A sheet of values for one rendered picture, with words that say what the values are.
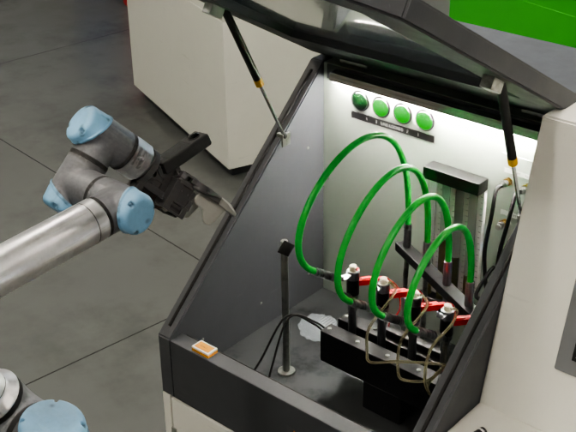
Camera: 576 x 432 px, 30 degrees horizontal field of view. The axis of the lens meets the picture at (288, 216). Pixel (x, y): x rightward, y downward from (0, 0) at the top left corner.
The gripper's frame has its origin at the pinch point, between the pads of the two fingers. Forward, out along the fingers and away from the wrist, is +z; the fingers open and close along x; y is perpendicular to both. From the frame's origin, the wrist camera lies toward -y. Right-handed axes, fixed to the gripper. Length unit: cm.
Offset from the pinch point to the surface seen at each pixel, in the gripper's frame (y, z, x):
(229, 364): 25.7, 27.7, -9.8
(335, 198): -23, 47, -29
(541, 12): -179, 191, -148
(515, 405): 7, 54, 42
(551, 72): -61, 42, 22
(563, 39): -171, 200, -136
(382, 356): 8.8, 46.3, 11.5
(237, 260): 3.3, 28.8, -27.3
